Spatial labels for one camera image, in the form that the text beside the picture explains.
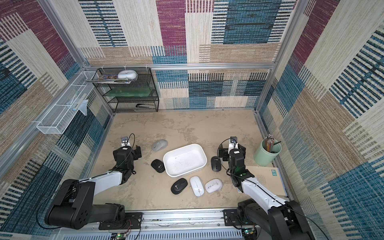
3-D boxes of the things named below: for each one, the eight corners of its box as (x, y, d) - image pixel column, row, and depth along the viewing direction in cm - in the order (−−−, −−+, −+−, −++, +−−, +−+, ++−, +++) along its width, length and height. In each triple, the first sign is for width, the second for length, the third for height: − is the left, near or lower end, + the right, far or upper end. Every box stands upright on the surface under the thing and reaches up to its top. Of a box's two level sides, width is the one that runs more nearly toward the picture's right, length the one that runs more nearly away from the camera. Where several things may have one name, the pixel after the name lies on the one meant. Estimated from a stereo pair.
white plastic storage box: (166, 182, 87) (165, 178, 82) (161, 156, 97) (160, 151, 93) (209, 169, 92) (210, 165, 87) (200, 145, 102) (201, 141, 98)
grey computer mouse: (154, 153, 99) (153, 150, 97) (150, 146, 102) (149, 144, 100) (169, 145, 102) (168, 143, 100) (165, 139, 106) (164, 136, 103)
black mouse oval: (169, 190, 85) (168, 188, 83) (182, 177, 89) (182, 175, 87) (176, 198, 82) (175, 196, 80) (189, 184, 87) (189, 182, 85)
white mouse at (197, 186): (194, 198, 81) (194, 197, 79) (189, 178, 88) (188, 177, 86) (206, 194, 82) (206, 193, 81) (199, 175, 89) (200, 173, 88)
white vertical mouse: (205, 193, 84) (205, 191, 82) (204, 180, 88) (205, 178, 86) (223, 193, 84) (223, 191, 81) (221, 180, 88) (222, 178, 86)
